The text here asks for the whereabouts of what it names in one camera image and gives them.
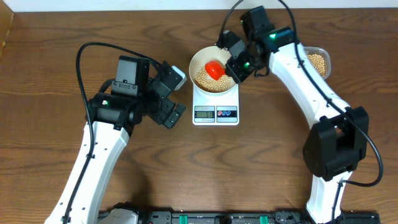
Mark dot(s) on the white digital kitchen scale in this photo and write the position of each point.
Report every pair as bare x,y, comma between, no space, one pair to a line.
216,109

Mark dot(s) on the soybeans pile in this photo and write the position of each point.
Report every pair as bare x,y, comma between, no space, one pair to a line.
318,62

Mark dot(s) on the white round bowl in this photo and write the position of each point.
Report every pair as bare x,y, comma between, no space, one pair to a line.
201,58

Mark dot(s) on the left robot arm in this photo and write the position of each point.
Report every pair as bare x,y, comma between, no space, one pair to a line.
113,112

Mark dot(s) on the soybeans in bowl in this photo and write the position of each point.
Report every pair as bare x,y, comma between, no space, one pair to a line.
205,82

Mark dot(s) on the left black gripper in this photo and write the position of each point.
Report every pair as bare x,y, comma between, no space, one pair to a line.
160,116

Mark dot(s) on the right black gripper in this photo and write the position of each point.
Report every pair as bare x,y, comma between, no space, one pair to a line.
232,69

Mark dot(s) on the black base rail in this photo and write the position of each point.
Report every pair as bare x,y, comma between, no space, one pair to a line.
121,215

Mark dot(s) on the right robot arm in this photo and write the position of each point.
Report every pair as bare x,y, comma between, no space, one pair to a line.
336,142

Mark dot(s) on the clear plastic container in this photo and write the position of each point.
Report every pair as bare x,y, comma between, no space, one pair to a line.
324,53

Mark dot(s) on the red plastic measuring scoop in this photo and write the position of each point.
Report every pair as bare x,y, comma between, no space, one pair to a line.
214,69

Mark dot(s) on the cardboard panel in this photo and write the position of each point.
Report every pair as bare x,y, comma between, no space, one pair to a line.
6,19

